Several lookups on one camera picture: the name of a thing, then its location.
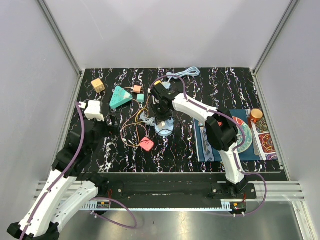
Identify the pink square plug adapter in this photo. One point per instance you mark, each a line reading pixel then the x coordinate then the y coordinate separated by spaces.
pixel 146 144

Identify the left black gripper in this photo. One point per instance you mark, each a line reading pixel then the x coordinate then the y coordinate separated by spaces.
pixel 114 129

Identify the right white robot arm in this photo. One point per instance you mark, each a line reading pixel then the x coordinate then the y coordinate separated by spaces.
pixel 221 128

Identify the salmon small charger plug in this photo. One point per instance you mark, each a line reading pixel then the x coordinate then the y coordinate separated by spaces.
pixel 137 89

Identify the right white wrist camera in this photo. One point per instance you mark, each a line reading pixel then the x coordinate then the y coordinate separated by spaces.
pixel 166 84

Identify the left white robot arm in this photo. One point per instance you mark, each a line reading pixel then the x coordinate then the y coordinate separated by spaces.
pixel 50 214

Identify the silver metal fork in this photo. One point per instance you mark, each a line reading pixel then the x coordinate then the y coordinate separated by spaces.
pixel 202 129

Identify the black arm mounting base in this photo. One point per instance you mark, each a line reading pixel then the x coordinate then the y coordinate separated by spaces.
pixel 170 190

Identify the dark blue patterned placemat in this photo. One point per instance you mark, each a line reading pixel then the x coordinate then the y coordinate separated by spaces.
pixel 245 152

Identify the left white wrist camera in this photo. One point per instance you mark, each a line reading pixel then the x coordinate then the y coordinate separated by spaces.
pixel 93 110

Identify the copper metal cup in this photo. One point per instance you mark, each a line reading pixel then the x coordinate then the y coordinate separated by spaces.
pixel 255 115

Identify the colourful patterned coaster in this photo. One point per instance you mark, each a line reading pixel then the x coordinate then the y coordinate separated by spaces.
pixel 262 141

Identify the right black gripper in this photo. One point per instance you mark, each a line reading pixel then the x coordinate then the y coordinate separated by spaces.
pixel 158 118

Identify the white square plug adapter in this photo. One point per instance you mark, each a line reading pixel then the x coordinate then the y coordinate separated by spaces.
pixel 161 125

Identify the teal small charger plug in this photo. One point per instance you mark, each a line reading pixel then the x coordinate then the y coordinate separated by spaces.
pixel 140 98

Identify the round light blue power socket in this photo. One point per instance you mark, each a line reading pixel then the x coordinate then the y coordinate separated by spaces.
pixel 167 130

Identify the teal triangular power strip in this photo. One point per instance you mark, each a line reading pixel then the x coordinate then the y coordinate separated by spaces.
pixel 120 97

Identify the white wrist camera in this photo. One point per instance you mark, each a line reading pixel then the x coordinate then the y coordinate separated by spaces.
pixel 166 84
pixel 93 110

